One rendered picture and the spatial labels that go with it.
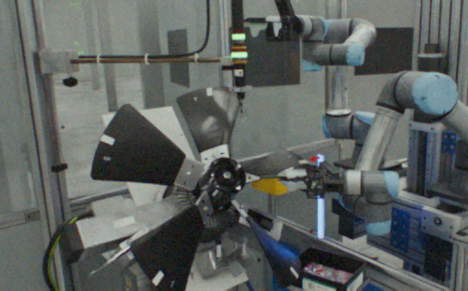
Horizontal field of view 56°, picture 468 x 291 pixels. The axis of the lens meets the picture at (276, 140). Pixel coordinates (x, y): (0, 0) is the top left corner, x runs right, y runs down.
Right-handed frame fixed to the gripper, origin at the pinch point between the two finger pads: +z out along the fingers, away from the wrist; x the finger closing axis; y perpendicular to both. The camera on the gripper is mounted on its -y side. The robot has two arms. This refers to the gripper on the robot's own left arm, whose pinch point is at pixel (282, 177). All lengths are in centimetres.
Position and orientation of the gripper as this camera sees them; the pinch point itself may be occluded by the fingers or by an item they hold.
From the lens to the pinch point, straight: 138.9
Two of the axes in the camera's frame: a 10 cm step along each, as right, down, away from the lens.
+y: -2.1, 3.3, -9.2
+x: 0.6, 9.4, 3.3
